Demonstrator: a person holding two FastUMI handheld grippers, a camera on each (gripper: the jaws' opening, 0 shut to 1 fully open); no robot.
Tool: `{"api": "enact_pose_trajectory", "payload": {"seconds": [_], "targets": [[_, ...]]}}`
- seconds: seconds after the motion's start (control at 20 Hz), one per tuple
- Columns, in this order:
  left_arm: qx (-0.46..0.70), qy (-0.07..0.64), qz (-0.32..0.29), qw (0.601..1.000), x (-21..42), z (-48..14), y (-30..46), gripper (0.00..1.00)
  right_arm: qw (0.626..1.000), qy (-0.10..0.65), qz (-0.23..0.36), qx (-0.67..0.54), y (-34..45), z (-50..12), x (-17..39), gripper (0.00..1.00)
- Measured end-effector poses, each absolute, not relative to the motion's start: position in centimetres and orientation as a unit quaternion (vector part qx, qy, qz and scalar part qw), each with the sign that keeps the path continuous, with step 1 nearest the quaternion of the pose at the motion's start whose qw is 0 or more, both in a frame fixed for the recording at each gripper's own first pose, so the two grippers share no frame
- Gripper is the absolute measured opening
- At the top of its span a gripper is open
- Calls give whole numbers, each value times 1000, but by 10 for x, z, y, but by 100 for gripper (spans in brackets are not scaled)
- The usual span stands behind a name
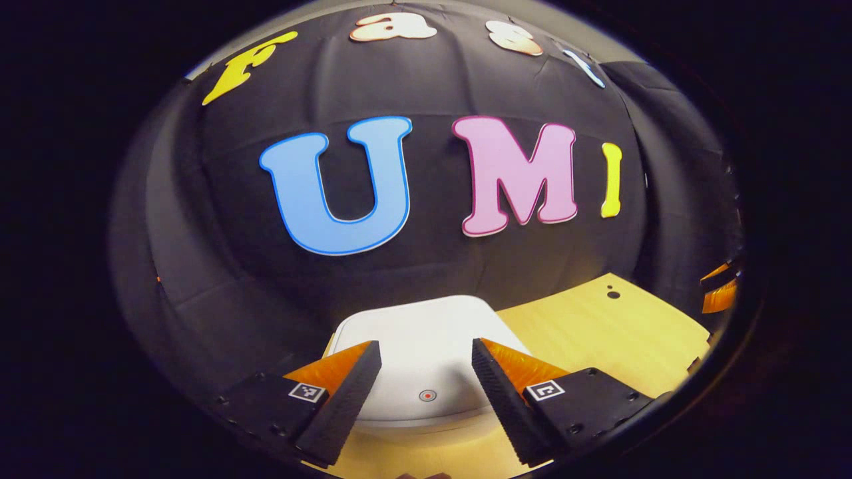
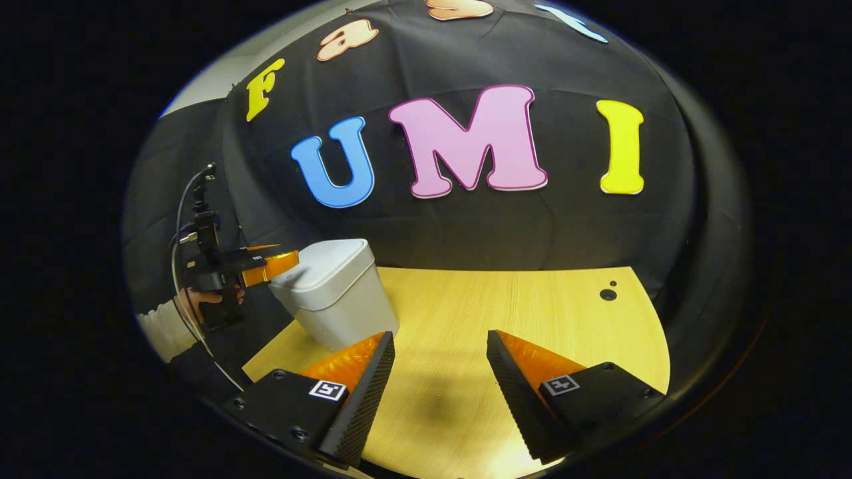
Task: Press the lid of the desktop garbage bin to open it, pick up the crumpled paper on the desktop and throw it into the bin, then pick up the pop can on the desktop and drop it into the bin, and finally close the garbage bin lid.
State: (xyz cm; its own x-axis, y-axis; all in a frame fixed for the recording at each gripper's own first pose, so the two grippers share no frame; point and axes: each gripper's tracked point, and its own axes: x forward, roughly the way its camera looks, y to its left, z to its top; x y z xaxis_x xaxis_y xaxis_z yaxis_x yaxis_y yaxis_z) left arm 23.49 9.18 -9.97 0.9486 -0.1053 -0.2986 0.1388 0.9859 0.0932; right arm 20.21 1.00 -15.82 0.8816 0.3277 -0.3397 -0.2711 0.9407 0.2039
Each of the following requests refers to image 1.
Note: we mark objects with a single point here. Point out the white desktop garbage bin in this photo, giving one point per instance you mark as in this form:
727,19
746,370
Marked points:
426,339

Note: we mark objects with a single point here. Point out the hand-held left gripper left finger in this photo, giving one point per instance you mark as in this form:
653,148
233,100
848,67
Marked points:
339,406

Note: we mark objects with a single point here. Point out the yellow wooden desktop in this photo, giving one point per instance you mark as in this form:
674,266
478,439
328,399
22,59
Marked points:
599,332

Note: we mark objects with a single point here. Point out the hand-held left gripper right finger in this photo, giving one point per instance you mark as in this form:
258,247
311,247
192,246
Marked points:
506,406

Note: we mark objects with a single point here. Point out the black backdrop cloth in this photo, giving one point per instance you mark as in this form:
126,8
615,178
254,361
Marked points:
432,80

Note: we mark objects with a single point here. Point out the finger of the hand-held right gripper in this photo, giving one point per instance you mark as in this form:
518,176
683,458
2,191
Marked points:
717,274
720,298

